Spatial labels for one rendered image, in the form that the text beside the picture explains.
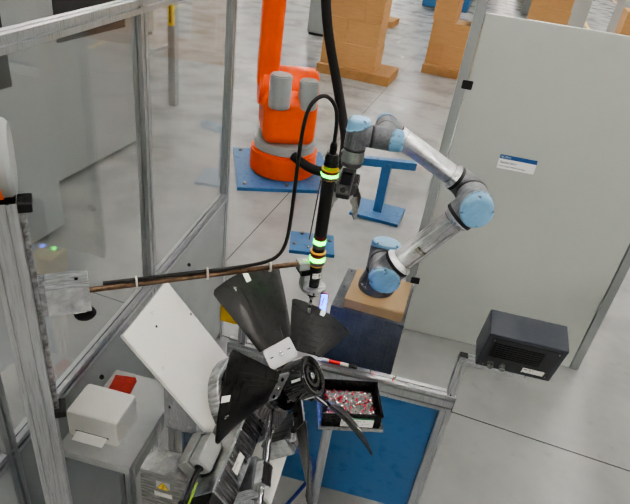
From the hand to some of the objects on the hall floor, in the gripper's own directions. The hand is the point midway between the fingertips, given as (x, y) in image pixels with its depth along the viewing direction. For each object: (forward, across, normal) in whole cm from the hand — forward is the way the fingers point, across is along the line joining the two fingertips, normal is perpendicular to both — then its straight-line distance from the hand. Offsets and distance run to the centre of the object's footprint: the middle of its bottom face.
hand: (341, 215), depth 200 cm
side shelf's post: (+144, +52, +61) cm, 165 cm away
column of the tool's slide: (+145, +56, +91) cm, 180 cm away
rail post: (+143, -56, +12) cm, 154 cm away
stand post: (+144, +30, +63) cm, 160 cm away
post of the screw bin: (+143, -14, +31) cm, 147 cm away
